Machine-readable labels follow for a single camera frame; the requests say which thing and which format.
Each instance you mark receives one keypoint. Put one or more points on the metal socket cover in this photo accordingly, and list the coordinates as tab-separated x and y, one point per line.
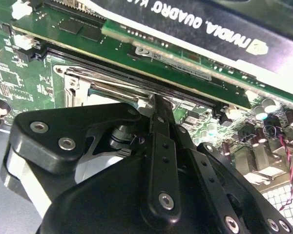
73	84

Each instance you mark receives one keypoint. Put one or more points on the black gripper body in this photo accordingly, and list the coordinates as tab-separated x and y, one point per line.
107	202

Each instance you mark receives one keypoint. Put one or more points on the thin metal locking lever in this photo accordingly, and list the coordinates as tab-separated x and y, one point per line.
107	82

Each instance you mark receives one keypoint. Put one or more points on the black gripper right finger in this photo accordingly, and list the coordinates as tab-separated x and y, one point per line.
210	175

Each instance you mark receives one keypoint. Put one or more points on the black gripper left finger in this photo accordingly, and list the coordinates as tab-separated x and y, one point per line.
51	126

